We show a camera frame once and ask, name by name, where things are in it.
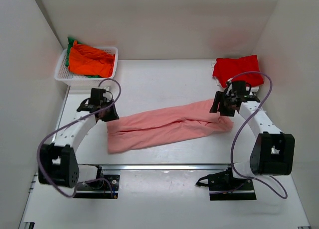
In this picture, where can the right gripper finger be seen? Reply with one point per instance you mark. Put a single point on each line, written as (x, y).
(216, 102)
(227, 109)

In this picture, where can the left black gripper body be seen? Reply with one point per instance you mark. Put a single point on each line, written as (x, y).
(106, 103)

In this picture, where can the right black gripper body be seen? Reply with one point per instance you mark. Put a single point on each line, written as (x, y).
(226, 99)

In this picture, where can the pink t-shirt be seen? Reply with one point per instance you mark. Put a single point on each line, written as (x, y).
(165, 126)

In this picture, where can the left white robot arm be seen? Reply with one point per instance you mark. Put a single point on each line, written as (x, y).
(57, 161)

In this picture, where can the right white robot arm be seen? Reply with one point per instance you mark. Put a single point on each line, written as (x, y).
(273, 151)

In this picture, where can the folded red t-shirt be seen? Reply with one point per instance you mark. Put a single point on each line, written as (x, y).
(226, 68)

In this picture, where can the orange t-shirt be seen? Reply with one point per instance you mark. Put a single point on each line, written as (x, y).
(89, 61)

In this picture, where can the white plastic basket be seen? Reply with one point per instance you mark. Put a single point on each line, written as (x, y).
(62, 73)

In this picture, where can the green t-shirt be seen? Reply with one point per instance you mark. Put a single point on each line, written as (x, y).
(71, 40)

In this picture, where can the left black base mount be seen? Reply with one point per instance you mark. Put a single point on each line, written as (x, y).
(101, 189)

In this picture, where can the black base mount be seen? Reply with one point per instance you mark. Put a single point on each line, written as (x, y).
(224, 187)
(101, 189)

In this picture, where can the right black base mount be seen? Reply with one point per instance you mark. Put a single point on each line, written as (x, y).
(224, 187)

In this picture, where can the aluminium rail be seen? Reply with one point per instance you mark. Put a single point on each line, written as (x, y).
(164, 167)

